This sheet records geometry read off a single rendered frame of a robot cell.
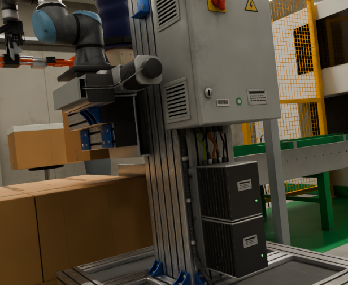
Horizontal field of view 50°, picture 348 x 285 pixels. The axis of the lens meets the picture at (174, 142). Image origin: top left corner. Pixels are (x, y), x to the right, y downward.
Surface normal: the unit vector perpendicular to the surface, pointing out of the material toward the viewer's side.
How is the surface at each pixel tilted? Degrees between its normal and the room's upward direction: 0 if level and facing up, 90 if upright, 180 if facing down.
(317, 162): 90
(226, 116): 89
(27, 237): 90
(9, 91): 90
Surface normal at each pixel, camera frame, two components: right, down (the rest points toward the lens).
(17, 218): 0.53, -0.06
